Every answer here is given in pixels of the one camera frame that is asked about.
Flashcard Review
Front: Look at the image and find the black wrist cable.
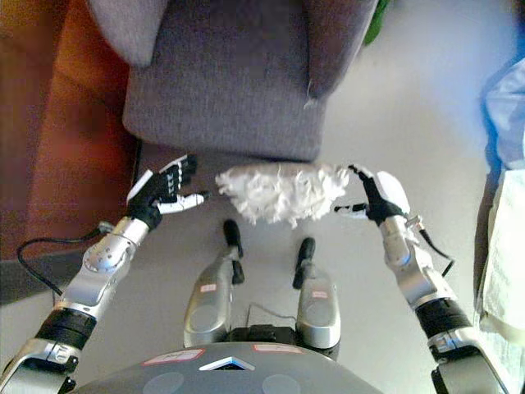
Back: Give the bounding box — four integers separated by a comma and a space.
16, 221, 114, 297
405, 218, 456, 277

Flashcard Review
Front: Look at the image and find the dark purple sofa pillow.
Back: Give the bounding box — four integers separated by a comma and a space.
304, 0, 381, 99

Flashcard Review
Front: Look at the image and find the grey fabric sofa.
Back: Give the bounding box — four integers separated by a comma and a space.
86, 0, 381, 162

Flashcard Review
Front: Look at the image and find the dark grey robot torso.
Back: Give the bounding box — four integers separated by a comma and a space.
69, 323, 386, 394

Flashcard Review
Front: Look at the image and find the silver robot leg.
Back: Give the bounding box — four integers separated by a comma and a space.
182, 219, 246, 348
291, 236, 342, 352

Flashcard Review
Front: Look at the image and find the green plant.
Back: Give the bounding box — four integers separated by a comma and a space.
363, 0, 395, 46

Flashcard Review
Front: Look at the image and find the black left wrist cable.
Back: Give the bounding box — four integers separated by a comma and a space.
16, 221, 114, 297

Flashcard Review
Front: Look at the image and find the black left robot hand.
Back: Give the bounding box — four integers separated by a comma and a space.
126, 153, 212, 229

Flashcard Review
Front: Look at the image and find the silver right robot leg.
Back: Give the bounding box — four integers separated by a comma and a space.
291, 236, 342, 352

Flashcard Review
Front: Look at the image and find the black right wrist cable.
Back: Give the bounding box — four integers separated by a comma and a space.
405, 218, 456, 277

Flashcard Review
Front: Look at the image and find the orange brown wooden cabinet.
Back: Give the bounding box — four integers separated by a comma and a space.
0, 0, 143, 261

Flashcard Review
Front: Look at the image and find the grey sofa cushion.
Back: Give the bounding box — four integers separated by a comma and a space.
86, 0, 165, 68

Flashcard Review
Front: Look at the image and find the silver left robot leg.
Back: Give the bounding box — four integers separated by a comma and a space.
182, 219, 246, 348

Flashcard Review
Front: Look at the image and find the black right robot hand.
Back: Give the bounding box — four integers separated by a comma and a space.
333, 163, 412, 227

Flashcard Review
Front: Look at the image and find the white fluffy pillow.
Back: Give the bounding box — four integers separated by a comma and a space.
214, 161, 352, 229

